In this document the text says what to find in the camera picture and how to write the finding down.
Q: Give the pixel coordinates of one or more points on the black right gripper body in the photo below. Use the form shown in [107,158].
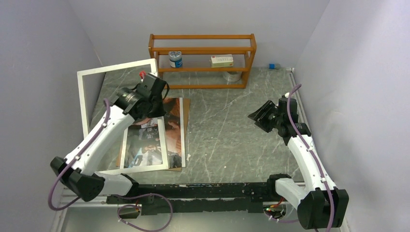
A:
[268,117]

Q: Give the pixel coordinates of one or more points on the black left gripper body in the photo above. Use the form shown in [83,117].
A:
[157,108]

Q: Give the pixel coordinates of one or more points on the wooden picture frame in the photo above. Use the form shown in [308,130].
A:
[84,96]

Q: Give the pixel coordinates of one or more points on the printed photo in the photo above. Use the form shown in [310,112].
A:
[143,139]

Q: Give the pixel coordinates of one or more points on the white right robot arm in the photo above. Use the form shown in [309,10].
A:
[320,202]

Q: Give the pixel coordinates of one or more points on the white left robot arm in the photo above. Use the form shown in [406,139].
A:
[78,170]

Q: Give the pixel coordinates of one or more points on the blue white jar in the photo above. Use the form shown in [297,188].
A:
[175,59]

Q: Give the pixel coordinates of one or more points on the blue capped bottle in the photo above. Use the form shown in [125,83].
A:
[274,66]

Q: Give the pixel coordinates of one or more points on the silver tape roll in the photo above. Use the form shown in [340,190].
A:
[232,76]

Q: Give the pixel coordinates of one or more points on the orange wooden shelf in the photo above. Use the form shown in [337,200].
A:
[197,51]

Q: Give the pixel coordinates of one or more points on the white green box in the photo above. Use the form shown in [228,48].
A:
[221,61]

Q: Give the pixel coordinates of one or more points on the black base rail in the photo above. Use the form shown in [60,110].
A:
[251,197]

